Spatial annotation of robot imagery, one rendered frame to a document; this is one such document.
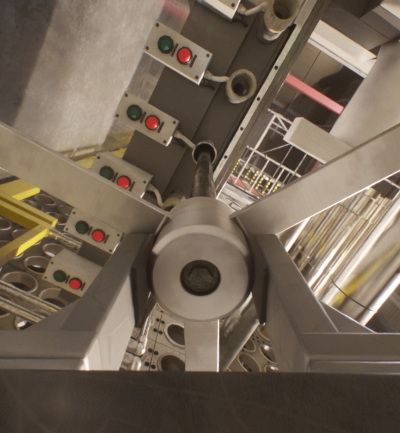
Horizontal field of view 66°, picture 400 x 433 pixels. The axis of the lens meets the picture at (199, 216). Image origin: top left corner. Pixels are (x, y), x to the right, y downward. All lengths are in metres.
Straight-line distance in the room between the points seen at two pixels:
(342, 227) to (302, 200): 3.03
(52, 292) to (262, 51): 2.25
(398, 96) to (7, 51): 1.43
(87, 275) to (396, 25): 1.12
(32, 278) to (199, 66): 2.21
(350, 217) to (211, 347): 3.02
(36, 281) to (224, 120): 2.09
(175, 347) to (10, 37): 1.76
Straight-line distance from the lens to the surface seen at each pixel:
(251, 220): 0.16
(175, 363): 2.02
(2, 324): 2.31
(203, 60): 0.81
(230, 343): 1.36
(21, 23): 1.60
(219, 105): 0.92
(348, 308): 0.94
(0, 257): 1.38
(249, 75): 0.74
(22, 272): 2.72
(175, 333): 2.28
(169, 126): 0.80
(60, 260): 0.99
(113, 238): 0.89
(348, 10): 1.18
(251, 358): 3.17
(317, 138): 1.06
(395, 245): 0.91
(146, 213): 0.16
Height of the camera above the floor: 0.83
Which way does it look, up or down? 7 degrees up
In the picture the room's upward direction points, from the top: 118 degrees clockwise
